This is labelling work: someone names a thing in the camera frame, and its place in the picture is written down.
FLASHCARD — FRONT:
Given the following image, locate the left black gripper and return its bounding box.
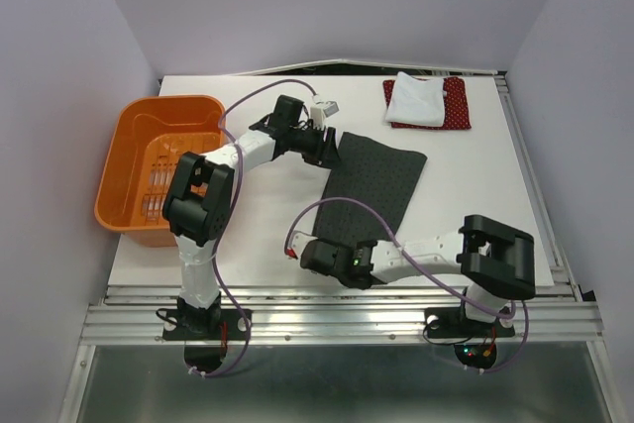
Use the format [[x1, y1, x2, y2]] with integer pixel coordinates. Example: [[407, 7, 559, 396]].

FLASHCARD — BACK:
[[288, 124, 345, 171]]

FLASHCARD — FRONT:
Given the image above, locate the dark grey dotted skirt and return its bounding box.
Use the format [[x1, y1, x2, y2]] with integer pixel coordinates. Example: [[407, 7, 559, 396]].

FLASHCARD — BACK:
[[312, 132, 427, 247]]

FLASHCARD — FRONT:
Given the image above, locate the white skirt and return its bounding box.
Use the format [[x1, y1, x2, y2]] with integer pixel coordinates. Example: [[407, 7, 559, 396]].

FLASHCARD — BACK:
[[384, 71, 445, 127]]

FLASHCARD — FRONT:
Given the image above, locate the red polka dot skirt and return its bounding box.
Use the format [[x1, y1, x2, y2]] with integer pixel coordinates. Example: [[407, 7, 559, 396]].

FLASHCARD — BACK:
[[389, 76, 472, 131]]

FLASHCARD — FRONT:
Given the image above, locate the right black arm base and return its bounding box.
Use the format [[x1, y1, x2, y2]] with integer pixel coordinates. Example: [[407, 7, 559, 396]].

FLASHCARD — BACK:
[[424, 305, 516, 340]]

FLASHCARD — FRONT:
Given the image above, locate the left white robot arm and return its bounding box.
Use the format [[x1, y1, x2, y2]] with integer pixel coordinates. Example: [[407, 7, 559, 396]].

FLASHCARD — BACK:
[[162, 95, 340, 338]]

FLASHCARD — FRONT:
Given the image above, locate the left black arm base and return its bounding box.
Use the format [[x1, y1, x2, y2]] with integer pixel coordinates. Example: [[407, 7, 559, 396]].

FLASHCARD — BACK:
[[155, 308, 252, 342]]

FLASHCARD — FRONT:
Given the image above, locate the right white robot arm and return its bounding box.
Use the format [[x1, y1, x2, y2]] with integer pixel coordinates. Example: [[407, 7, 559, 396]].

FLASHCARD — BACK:
[[287, 215, 536, 334]]

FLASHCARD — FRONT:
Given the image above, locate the orange plastic bin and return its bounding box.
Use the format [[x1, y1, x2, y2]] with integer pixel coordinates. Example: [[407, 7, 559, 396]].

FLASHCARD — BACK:
[[94, 95, 225, 248]]

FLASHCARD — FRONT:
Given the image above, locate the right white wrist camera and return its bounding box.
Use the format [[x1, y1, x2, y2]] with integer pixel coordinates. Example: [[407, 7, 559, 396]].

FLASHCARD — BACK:
[[285, 231, 315, 260]]

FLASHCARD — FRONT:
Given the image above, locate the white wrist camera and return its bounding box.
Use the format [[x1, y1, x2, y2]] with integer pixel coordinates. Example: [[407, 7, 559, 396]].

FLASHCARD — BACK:
[[309, 95, 339, 129], [285, 231, 315, 260]]

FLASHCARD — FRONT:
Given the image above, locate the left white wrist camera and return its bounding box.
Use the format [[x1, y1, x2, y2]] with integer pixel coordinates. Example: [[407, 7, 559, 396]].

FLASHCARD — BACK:
[[309, 95, 339, 129]]

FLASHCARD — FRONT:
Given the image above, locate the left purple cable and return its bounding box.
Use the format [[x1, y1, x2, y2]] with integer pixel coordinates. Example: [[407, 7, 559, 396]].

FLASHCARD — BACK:
[[187, 78, 323, 378]]

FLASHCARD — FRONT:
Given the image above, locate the aluminium mounting rail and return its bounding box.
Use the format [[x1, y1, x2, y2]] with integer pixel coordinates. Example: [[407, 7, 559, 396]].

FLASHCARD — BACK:
[[80, 286, 603, 346]]

